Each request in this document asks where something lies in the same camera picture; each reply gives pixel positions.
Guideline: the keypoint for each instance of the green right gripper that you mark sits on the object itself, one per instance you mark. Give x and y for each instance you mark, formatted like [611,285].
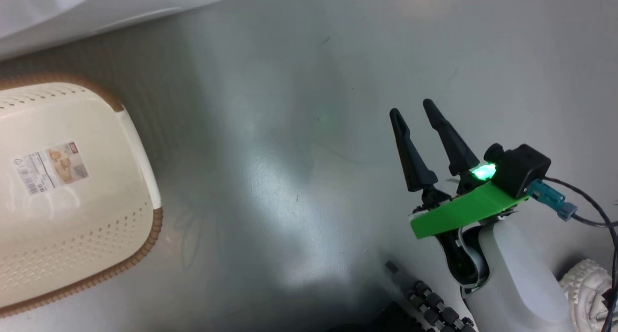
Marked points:
[463,211]

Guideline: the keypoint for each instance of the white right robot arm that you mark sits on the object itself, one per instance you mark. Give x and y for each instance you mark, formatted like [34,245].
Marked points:
[516,283]

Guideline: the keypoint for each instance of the white front-load washing machine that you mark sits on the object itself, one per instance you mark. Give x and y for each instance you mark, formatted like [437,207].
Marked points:
[96,8]

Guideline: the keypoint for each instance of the black roller robot wheel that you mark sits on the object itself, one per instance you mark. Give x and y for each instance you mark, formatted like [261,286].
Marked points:
[434,305]

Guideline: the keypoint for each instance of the white textured lumpy object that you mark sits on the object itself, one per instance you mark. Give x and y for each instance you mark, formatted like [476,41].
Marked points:
[584,293]

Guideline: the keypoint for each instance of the white perforated brown-rimmed laundry basket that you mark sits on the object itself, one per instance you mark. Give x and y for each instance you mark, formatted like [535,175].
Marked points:
[72,226]

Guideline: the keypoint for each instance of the white barcode basket label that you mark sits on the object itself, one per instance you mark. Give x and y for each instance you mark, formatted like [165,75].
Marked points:
[50,168]

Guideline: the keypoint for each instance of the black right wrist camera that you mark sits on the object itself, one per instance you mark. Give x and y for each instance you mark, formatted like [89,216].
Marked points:
[521,170]

